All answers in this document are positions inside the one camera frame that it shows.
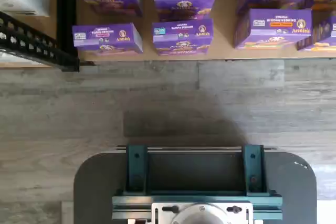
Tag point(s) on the grey robot base platform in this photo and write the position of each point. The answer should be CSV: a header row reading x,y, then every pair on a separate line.
x,y
92,182

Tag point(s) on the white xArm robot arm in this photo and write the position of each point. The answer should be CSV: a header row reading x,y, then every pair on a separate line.
x,y
199,216

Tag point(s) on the white metal mounting plate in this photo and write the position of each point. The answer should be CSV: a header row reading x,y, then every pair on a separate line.
x,y
160,216

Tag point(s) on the black metal shelving rack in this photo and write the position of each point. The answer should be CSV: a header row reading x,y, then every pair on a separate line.
x,y
67,24
26,39

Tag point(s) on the white patterned carton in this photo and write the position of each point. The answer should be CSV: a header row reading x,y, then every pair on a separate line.
x,y
15,56
23,1

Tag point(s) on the teal aluminium mounting frame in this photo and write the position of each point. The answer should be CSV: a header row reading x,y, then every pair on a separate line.
x,y
136,171

